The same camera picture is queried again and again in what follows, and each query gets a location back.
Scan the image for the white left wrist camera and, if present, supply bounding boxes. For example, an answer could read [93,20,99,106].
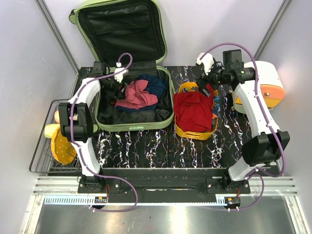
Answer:
[114,62,129,83]

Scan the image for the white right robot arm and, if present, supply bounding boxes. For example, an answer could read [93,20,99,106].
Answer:
[196,46,290,193]

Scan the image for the white orange drawer cabinet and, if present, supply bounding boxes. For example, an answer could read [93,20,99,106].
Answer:
[232,61,285,114]

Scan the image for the black marble pattern mat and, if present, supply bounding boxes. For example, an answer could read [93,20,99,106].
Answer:
[75,65,278,169]

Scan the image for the orange plastic basket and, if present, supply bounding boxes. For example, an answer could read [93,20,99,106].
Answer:
[174,82,218,140]

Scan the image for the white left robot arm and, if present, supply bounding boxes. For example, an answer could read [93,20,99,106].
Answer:
[58,61,114,193]

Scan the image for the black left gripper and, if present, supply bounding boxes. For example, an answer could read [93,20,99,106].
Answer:
[102,74,128,101]

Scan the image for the colourful patterned shorts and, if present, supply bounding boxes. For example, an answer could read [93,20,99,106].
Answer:
[212,96,220,119]

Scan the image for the black wire basket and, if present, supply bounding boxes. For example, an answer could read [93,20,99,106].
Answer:
[29,98,98,174]

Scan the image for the green hard-shell suitcase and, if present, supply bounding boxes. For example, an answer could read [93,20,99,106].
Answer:
[69,0,174,132]

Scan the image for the pink cup in basket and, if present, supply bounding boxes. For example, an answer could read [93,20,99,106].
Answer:
[54,110,60,124]

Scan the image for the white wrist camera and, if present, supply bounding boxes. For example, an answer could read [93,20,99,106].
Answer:
[195,53,215,76]
[114,62,129,83]

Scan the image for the navy blue garment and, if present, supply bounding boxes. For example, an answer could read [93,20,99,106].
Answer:
[116,74,167,113]

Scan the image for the yellow dotted plate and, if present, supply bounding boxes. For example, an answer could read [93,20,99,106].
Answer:
[51,129,77,165]

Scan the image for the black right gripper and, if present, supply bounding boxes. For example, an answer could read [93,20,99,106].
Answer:
[195,58,229,98]

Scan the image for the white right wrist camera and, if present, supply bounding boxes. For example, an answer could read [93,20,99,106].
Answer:
[195,53,215,76]

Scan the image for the red garment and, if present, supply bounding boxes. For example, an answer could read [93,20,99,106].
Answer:
[174,91,214,133]

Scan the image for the yellow cup in basket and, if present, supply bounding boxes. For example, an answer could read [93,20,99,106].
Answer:
[44,123,60,139]

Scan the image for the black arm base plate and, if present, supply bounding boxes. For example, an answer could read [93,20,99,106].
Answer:
[78,168,251,195]

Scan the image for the aluminium rail frame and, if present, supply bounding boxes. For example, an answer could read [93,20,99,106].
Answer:
[22,176,311,234]

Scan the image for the pink maroon garment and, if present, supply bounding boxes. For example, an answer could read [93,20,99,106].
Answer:
[115,79,158,110]

